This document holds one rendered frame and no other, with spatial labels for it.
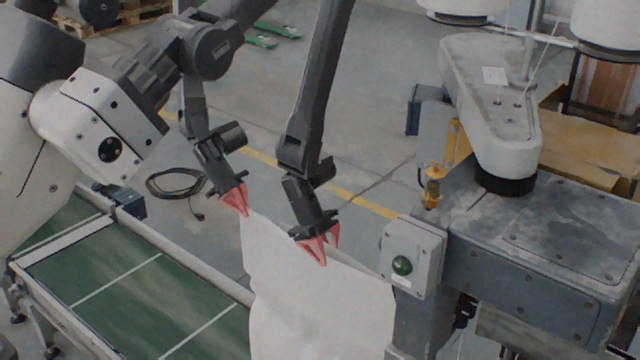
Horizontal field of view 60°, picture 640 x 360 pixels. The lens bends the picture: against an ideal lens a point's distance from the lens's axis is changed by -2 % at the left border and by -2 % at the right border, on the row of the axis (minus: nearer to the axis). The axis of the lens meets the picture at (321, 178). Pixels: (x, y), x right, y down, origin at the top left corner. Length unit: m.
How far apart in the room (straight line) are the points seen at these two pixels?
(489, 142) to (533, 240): 0.15
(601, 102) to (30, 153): 0.97
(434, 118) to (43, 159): 0.73
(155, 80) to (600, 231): 0.62
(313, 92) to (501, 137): 0.40
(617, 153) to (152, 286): 1.62
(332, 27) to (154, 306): 1.30
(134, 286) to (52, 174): 1.29
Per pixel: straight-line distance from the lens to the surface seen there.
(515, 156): 0.83
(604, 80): 1.16
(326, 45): 1.07
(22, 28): 0.90
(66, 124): 0.74
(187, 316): 2.02
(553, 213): 0.84
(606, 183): 0.95
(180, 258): 2.25
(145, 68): 0.78
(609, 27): 0.90
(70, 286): 2.25
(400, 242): 0.76
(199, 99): 1.34
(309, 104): 1.09
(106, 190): 2.75
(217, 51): 0.83
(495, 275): 0.78
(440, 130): 1.20
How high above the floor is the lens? 1.78
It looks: 32 degrees down
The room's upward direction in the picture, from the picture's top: 1 degrees clockwise
